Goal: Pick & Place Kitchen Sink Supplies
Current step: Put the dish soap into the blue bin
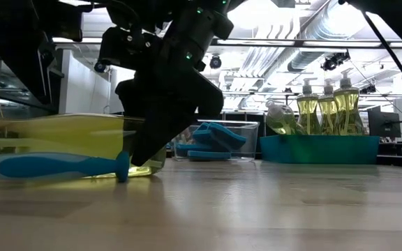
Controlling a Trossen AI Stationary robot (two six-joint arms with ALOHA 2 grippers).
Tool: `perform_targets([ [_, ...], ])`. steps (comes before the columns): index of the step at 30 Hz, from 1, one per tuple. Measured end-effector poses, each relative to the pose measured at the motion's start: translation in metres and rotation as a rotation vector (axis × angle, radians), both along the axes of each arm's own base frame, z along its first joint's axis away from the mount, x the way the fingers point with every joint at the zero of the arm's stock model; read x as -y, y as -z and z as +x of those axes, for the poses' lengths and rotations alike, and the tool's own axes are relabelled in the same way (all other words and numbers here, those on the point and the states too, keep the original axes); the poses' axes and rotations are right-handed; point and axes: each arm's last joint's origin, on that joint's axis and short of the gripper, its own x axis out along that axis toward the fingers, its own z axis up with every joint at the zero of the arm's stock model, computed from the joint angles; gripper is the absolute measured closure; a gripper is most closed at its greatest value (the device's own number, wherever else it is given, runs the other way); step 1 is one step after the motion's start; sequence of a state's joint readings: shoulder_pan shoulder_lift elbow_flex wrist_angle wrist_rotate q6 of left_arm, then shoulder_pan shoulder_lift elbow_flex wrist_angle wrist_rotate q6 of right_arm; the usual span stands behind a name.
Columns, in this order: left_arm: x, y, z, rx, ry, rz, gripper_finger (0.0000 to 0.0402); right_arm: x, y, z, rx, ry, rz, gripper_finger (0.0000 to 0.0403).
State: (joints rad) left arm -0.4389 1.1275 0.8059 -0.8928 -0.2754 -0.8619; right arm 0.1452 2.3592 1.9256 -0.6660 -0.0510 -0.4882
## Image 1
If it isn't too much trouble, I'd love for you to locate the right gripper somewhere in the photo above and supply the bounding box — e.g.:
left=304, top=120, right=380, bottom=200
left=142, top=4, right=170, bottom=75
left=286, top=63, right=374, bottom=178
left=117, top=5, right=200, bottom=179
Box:
left=115, top=69, right=225, bottom=167

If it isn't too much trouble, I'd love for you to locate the long ceiling light fixture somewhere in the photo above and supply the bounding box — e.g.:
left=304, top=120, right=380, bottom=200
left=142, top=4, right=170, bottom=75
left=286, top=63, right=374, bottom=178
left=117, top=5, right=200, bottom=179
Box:
left=52, top=36, right=402, bottom=49

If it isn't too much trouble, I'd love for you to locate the black computer monitor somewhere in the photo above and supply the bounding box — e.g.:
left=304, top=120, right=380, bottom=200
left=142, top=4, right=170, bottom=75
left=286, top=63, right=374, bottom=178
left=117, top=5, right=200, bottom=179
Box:
left=367, top=110, right=402, bottom=139

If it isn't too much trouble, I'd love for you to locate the black frame workbench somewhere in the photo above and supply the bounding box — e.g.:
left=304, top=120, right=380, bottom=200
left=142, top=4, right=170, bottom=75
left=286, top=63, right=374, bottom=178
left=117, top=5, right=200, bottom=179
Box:
left=221, top=90, right=292, bottom=121

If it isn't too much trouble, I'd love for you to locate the small black ceiling spotlight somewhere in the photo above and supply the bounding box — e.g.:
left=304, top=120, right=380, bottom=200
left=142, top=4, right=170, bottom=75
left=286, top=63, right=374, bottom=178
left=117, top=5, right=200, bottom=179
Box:
left=359, top=84, right=378, bottom=95

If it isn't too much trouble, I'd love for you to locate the dark metal shelving rack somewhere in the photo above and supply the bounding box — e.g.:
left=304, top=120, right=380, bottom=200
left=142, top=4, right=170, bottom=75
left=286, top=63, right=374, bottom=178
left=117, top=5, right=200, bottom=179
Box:
left=0, top=45, right=64, bottom=119

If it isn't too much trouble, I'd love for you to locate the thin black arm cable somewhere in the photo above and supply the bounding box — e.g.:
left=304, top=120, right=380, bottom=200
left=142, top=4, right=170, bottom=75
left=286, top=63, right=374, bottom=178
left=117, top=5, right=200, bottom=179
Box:
left=361, top=12, right=402, bottom=105

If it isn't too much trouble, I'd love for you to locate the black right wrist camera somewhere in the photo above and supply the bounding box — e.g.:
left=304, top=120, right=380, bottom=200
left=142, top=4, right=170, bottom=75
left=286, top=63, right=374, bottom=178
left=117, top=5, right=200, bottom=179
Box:
left=98, top=26, right=163, bottom=70

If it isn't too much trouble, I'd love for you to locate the blue white dish brush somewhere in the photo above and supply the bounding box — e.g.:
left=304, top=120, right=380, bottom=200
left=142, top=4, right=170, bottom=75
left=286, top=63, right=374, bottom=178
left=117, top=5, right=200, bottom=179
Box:
left=0, top=151, right=131, bottom=183

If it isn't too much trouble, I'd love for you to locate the clear plastic bin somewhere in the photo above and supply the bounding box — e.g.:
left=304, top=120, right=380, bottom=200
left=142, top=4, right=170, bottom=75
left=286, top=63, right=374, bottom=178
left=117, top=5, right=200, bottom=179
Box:
left=171, top=120, right=260, bottom=162

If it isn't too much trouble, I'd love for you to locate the black ceiling spotlight cluster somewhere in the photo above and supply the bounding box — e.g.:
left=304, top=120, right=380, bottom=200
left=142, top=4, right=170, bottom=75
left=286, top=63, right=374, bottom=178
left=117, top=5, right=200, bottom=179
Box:
left=320, top=50, right=351, bottom=72

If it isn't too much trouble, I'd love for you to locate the black aluminium table frame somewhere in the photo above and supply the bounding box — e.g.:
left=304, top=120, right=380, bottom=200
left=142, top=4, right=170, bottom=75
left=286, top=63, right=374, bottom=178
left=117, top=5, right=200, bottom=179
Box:
left=377, top=154, right=402, bottom=169

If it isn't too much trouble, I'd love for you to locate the blue plastic bin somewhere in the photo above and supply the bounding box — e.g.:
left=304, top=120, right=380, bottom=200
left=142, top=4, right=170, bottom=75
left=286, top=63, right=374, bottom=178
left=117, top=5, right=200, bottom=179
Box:
left=260, top=135, right=381, bottom=165

